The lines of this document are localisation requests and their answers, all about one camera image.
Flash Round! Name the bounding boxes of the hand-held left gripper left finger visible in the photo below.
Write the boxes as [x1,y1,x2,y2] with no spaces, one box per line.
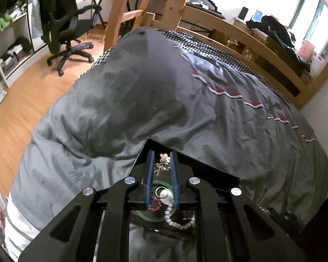
[18,150,156,262]

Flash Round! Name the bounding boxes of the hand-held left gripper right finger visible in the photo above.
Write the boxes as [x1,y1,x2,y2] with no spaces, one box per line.
[169,151,308,262]

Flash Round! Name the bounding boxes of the gold charm bracelet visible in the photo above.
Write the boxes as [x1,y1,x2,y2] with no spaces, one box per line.
[154,162,170,176]

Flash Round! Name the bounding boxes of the purple bead bracelet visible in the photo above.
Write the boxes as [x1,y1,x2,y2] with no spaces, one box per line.
[149,196,163,213]

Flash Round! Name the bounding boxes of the green jade bangle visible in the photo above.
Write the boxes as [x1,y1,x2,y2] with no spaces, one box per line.
[131,179,178,223]

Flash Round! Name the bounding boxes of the pale bead bracelet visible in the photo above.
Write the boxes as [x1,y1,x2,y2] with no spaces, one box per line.
[164,206,196,230]

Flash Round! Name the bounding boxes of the black box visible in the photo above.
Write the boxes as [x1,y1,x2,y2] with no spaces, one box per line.
[127,138,239,241]

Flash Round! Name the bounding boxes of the grey duvet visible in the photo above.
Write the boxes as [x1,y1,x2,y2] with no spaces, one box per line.
[9,27,328,232]

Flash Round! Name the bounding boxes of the white striped blanket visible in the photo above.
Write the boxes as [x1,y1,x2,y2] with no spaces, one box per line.
[4,194,41,261]

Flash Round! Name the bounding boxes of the checked bed sheet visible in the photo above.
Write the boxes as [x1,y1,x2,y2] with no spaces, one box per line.
[91,29,290,104]

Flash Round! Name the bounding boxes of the wooden ladder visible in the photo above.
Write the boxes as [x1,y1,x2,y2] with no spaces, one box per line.
[104,0,162,52]

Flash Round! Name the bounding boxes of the black office chair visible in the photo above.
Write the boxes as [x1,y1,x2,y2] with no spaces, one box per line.
[35,0,103,77]

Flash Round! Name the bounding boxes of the pile of dark clothes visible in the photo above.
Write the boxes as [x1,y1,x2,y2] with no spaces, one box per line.
[246,15,312,73]

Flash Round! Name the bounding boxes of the pink box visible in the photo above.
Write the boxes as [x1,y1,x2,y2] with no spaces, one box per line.
[299,40,316,60]

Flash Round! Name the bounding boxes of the pale blue garment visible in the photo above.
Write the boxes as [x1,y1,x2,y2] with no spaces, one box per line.
[30,0,54,39]

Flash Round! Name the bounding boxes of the green plush toy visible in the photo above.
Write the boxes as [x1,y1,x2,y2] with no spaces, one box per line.
[0,12,11,30]

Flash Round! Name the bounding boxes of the wooden bed frame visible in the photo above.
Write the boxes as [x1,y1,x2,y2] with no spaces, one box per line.
[159,0,328,110]

